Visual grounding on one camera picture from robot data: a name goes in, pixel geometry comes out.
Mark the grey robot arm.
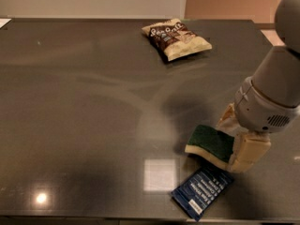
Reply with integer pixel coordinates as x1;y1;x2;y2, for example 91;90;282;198
217;0;300;173

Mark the blue rxbar blueberry wrapper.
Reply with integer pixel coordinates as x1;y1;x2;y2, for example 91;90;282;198
172;165;233;221

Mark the brown and cream chip bag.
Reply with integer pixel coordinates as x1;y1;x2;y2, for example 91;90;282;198
142;19;212;61

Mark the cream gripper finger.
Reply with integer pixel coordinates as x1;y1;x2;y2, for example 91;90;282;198
216;103;248;137
227;132;271;173

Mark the green and yellow sponge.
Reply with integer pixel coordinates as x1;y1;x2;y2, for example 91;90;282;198
185;125;234;170

